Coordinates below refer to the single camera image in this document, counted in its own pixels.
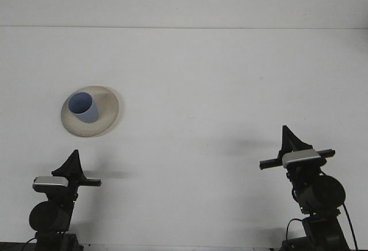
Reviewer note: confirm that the pale blue cup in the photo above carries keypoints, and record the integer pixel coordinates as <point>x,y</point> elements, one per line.
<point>86,114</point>

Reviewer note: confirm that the pale round plate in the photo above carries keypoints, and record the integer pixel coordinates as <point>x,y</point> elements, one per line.
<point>107,113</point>

